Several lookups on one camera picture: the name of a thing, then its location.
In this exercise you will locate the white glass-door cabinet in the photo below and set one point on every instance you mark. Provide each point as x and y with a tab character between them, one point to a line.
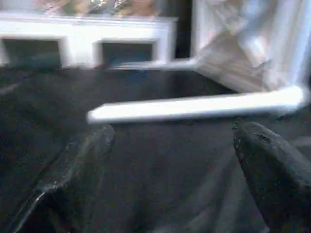
82	34

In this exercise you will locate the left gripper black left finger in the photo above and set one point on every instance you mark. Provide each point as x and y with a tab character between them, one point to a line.
73	184

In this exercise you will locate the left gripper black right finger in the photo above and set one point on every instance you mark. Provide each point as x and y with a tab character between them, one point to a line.
282	179

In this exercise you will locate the white plastic table top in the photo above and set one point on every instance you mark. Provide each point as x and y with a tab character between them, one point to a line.
252	43

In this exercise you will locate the black plastic mat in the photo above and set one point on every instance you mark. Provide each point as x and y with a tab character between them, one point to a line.
160	170

